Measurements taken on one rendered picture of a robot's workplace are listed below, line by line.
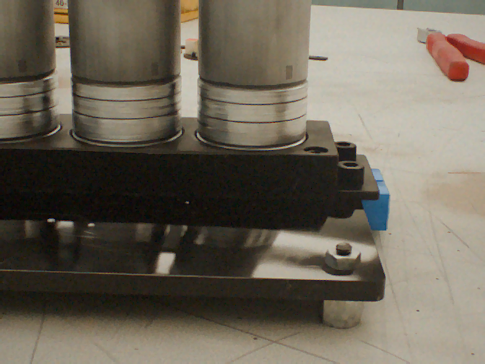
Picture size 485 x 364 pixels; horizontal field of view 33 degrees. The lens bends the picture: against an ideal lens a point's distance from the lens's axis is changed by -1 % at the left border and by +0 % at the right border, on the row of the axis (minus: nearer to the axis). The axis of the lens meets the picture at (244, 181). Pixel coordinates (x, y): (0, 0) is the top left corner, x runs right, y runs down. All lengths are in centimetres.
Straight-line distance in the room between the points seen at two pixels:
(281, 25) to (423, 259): 6
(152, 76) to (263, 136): 3
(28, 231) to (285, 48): 6
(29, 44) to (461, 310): 10
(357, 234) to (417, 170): 8
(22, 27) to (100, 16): 2
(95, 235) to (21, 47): 5
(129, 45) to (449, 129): 14
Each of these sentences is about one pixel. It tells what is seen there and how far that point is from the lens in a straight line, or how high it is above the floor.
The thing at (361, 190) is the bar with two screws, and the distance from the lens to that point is 18.
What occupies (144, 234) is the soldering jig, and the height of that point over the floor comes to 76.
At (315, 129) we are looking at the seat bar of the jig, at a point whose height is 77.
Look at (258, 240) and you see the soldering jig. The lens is 15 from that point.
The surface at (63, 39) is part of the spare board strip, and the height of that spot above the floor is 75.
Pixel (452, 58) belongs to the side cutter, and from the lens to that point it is 37.
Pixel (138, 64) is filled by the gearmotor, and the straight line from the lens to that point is 17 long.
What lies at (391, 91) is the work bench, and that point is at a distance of 34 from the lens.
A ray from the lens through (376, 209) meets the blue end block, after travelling 18.
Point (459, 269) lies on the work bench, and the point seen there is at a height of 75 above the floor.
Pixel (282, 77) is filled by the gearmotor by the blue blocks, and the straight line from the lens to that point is 17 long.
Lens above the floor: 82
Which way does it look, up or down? 19 degrees down
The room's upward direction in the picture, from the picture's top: 1 degrees clockwise
